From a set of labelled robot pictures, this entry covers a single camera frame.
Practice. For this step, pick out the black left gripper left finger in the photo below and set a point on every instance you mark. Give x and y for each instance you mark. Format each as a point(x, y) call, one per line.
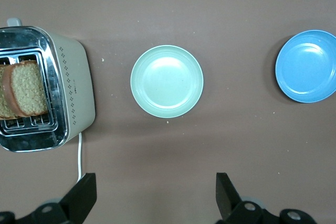
point(84, 195)

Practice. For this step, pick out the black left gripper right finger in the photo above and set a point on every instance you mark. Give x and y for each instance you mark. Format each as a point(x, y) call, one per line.
point(225, 197)

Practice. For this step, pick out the brown toast bread slice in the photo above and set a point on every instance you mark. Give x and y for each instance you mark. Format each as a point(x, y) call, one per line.
point(29, 90)
point(2, 90)

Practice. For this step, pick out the light green plate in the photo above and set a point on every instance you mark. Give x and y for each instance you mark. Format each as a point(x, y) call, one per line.
point(167, 81)

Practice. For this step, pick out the blue plate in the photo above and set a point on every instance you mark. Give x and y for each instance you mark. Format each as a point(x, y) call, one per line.
point(307, 66)

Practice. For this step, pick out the beige and chrome toaster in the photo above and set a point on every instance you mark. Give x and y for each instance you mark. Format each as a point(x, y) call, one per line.
point(76, 82)

